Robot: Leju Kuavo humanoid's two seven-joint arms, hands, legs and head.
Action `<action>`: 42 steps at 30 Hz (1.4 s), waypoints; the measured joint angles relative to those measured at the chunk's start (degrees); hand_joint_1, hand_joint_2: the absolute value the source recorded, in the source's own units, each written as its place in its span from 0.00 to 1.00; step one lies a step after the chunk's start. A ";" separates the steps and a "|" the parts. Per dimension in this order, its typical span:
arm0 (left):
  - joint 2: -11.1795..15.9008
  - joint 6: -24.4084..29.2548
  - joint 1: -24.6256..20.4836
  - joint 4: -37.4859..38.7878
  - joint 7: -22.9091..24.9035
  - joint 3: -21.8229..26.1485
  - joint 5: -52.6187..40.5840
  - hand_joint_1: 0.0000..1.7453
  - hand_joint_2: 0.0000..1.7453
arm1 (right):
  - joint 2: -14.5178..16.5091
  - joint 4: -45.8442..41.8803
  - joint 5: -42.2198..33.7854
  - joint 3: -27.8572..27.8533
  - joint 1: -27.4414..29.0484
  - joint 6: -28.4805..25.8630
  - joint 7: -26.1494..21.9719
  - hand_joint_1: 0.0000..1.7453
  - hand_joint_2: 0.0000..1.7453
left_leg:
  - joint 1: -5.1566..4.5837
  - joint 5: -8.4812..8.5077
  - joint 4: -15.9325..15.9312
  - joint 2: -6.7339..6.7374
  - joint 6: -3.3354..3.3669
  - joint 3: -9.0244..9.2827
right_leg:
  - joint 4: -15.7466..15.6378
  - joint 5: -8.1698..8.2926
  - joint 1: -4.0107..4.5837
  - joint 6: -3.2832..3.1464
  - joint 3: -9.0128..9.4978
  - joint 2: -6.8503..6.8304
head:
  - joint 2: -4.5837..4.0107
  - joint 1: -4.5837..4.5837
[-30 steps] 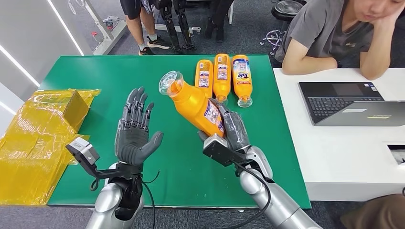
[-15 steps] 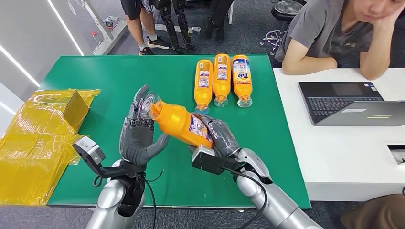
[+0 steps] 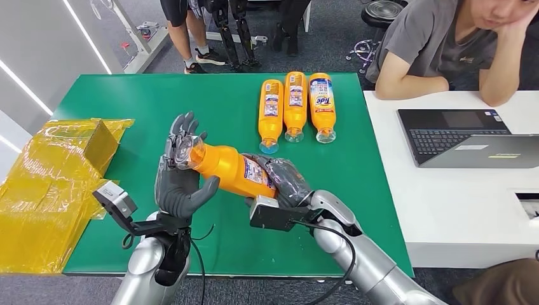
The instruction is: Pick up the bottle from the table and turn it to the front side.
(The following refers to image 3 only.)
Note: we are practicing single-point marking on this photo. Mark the yellow taped cardboard box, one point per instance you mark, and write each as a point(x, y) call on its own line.
point(46, 189)

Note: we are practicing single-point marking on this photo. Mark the person in black trousers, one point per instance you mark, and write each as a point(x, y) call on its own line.
point(290, 21)

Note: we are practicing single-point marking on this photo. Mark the seated person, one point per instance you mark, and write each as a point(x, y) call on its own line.
point(421, 42)

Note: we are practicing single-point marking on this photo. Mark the white desk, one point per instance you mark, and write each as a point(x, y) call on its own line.
point(454, 210)

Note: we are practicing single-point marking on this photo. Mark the grey metal clamp device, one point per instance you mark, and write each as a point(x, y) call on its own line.
point(146, 30)

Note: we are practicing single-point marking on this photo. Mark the brown rounded object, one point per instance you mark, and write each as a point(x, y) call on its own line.
point(501, 286)

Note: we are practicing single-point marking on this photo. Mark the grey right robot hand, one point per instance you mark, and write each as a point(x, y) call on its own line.
point(288, 181)

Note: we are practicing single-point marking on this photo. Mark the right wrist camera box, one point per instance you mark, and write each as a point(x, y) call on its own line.
point(269, 214)

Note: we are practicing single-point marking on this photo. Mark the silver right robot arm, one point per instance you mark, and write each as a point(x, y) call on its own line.
point(370, 265)

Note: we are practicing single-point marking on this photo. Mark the black round stool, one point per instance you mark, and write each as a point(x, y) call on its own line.
point(381, 12)

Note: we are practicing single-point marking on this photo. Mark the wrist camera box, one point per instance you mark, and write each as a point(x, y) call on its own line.
point(115, 200)
point(269, 214)

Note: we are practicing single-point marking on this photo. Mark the green table mat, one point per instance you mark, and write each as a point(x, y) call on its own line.
point(147, 105)

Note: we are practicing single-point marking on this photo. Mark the white metal frame stand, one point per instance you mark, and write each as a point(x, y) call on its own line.
point(141, 63)

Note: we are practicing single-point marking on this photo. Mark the orange detergent bottle clear cap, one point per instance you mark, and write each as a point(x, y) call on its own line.
point(295, 113)
point(227, 168)

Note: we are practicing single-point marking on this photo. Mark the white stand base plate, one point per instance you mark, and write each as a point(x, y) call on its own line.
point(212, 37)

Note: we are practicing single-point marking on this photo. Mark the orange detergent bottle blue cap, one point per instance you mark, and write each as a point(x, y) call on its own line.
point(270, 122)

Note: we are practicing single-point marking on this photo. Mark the standing person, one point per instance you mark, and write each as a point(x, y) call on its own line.
point(183, 38)

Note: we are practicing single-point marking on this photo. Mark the dark grey laptop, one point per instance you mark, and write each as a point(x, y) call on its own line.
point(446, 139)

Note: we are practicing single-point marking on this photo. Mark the black robot legs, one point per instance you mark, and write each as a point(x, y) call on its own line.
point(227, 38)

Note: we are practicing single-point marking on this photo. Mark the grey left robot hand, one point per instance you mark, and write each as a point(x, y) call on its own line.
point(177, 193)

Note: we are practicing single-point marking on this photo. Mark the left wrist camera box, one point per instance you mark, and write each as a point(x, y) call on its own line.
point(115, 200)

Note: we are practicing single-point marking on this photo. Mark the orange Tide bottle clear cap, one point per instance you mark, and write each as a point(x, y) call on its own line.
point(322, 113)

